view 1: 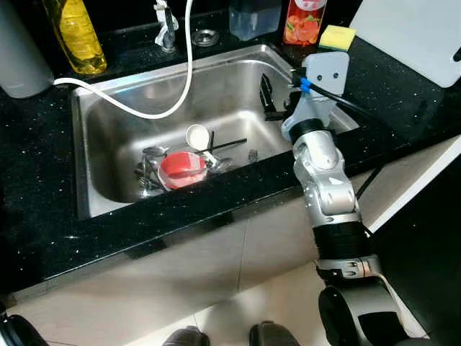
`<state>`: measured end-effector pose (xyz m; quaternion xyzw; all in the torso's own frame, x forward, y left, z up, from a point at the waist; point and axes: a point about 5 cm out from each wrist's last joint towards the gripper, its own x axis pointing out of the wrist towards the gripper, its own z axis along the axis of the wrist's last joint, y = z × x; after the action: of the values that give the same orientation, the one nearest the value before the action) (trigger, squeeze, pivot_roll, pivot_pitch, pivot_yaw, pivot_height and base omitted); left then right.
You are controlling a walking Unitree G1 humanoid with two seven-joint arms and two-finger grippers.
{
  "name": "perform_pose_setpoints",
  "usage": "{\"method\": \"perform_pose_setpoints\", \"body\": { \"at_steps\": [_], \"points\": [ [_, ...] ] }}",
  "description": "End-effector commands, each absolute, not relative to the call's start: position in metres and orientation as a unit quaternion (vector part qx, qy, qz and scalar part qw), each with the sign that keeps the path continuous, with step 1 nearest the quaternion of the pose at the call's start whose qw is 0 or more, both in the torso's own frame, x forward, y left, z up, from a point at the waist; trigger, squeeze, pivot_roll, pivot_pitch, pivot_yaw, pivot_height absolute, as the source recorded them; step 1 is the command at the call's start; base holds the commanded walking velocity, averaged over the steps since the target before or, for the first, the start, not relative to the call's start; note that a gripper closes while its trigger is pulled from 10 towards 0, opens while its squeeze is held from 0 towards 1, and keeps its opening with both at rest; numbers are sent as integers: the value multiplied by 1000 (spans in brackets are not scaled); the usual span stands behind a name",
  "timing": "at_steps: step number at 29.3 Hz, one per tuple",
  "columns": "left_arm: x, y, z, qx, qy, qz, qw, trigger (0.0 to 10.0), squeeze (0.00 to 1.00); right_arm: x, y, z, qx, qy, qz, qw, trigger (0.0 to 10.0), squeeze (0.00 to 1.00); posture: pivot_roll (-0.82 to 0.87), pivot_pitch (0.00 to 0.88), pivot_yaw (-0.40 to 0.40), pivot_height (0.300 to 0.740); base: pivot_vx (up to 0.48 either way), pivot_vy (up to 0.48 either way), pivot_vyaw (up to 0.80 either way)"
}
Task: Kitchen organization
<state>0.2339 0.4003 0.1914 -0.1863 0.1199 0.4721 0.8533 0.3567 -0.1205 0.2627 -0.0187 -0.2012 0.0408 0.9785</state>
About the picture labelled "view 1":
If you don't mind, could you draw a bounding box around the metal counter ring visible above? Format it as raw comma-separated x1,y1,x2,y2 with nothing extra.
191,29,221,49

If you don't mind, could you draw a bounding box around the clear plastic container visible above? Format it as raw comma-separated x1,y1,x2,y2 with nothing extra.
228,0,284,42

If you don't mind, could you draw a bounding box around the red bowl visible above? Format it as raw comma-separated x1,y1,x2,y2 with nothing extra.
158,148,210,192

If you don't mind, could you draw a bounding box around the metal faucet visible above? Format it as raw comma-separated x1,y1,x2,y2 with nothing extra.
152,0,180,53

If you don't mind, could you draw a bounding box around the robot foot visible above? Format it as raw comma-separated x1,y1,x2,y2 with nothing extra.
161,326,212,346
249,321,300,346

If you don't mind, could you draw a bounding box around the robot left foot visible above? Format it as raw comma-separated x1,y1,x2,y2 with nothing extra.
161,326,212,346

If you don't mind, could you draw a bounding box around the stainless steel sink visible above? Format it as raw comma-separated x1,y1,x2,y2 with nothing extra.
71,43,360,221

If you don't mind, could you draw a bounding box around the grey cylindrical container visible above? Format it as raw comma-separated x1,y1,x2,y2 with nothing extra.
0,0,55,100

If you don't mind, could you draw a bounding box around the yellow dish soap bottle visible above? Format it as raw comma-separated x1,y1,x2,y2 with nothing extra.
41,0,108,76

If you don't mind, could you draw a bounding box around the white plastic ladle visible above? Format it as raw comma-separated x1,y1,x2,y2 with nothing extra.
184,124,215,154

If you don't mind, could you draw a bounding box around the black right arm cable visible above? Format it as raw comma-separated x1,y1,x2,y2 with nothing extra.
295,79,376,120

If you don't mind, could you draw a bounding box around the red fruit print bottle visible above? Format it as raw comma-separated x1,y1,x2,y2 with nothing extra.
282,0,331,48

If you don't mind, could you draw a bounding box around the yellow sponge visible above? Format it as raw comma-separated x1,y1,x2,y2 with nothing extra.
318,25,358,53

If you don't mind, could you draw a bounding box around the white hose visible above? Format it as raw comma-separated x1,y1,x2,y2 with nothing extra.
53,0,196,120

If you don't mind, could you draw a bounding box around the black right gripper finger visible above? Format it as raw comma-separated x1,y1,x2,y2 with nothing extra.
259,72,276,113

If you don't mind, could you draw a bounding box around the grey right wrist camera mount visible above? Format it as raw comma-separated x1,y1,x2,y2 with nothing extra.
281,52,351,134

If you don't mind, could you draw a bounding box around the white cutting board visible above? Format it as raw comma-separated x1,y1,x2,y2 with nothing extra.
349,0,461,89

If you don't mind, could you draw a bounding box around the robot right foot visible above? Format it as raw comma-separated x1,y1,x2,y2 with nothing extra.
249,321,300,346

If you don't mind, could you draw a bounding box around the small steel spoon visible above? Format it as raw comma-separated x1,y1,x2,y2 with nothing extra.
143,146,169,161

